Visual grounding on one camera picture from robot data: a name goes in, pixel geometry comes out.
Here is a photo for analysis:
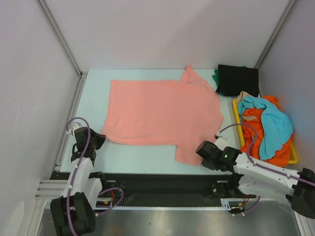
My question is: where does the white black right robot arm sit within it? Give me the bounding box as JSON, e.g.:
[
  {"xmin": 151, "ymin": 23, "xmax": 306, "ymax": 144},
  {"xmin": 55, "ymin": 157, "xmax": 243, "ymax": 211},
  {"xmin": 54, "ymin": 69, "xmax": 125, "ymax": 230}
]
[{"xmin": 196, "ymin": 139, "xmax": 315, "ymax": 219}]

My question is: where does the light blue t shirt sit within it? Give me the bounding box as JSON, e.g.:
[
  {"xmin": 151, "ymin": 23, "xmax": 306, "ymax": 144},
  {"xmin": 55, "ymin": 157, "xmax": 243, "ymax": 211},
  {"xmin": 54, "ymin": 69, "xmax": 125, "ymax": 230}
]
[{"xmin": 237, "ymin": 96, "xmax": 294, "ymax": 162}]

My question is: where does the pink t shirt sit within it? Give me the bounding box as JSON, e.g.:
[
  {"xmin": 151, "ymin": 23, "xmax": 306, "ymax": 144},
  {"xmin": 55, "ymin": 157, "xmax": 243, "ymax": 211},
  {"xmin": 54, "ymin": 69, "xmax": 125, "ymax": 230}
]
[{"xmin": 102, "ymin": 67, "xmax": 223, "ymax": 166}]

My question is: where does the orange t shirt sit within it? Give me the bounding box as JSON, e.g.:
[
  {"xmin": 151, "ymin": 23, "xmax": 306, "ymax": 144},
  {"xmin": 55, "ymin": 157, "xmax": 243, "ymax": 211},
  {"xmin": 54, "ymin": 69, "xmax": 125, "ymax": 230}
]
[{"xmin": 240, "ymin": 95, "xmax": 295, "ymax": 168}]

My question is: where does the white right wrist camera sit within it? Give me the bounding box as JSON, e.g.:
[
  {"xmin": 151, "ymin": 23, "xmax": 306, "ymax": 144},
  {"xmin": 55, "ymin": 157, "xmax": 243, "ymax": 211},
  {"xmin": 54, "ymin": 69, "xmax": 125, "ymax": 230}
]
[{"xmin": 214, "ymin": 135, "xmax": 228, "ymax": 150}]

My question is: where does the beige t shirt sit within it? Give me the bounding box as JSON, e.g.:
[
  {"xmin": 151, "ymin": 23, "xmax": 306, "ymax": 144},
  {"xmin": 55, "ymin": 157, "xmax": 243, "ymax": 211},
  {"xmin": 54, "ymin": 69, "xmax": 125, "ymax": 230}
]
[{"xmin": 236, "ymin": 91, "xmax": 257, "ymax": 122}]

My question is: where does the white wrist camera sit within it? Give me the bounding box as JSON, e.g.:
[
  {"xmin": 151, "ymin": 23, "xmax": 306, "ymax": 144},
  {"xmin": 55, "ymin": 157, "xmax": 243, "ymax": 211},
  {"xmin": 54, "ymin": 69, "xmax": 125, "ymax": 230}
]
[
  {"xmin": 214, "ymin": 135, "xmax": 228, "ymax": 150},
  {"xmin": 66, "ymin": 122, "xmax": 82, "ymax": 136}
]

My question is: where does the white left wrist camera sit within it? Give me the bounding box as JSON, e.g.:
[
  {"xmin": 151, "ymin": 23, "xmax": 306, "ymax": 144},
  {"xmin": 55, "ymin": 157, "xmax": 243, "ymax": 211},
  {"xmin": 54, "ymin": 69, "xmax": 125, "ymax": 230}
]
[{"xmin": 66, "ymin": 122, "xmax": 82, "ymax": 136}]

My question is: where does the yellow plastic tray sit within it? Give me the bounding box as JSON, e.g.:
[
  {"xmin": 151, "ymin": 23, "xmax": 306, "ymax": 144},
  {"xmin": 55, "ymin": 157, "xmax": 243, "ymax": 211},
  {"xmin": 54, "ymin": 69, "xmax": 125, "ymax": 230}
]
[{"xmin": 232, "ymin": 98, "xmax": 299, "ymax": 165}]

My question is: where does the aluminium corner post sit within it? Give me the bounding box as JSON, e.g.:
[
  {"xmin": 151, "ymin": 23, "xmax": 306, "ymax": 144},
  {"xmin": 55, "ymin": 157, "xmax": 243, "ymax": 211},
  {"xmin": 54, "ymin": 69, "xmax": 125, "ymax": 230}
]
[
  {"xmin": 35, "ymin": 0, "xmax": 82, "ymax": 77},
  {"xmin": 254, "ymin": 0, "xmax": 298, "ymax": 69}
]

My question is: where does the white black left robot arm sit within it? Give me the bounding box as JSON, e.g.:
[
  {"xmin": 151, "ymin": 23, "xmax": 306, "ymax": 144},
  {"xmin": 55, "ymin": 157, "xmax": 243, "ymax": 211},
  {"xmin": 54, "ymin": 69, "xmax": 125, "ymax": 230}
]
[{"xmin": 50, "ymin": 122, "xmax": 109, "ymax": 236}]

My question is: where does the aluminium corner post left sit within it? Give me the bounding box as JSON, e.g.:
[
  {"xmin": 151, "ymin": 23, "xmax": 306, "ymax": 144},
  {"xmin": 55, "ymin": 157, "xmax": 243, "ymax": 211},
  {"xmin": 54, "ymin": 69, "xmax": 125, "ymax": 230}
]
[{"xmin": 35, "ymin": 0, "xmax": 82, "ymax": 77}]

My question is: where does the aluminium corner post right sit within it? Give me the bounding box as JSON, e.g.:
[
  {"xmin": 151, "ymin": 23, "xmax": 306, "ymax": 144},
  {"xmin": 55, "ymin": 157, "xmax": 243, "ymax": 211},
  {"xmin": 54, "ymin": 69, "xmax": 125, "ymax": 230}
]
[{"xmin": 254, "ymin": 0, "xmax": 298, "ymax": 69}]

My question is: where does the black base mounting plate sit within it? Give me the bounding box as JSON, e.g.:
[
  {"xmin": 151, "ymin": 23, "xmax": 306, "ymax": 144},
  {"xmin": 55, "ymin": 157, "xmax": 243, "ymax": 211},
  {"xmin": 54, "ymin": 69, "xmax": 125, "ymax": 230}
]
[{"xmin": 50, "ymin": 173, "xmax": 287, "ymax": 207}]

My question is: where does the aluminium frame rail front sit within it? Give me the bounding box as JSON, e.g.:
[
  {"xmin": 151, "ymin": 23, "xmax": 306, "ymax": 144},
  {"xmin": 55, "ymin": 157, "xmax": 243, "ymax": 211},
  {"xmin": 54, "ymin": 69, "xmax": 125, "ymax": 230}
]
[{"xmin": 35, "ymin": 180, "xmax": 67, "ymax": 199}]

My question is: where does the white slotted cable duct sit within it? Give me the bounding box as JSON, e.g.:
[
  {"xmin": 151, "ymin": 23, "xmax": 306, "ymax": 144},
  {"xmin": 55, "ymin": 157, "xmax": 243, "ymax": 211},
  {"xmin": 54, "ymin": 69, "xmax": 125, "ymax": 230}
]
[{"xmin": 94, "ymin": 198, "xmax": 247, "ymax": 210}]

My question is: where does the folded black t shirt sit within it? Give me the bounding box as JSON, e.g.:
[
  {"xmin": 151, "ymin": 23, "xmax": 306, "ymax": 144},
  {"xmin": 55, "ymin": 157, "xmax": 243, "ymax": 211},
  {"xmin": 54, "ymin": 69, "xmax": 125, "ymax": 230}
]
[{"xmin": 216, "ymin": 64, "xmax": 259, "ymax": 97}]

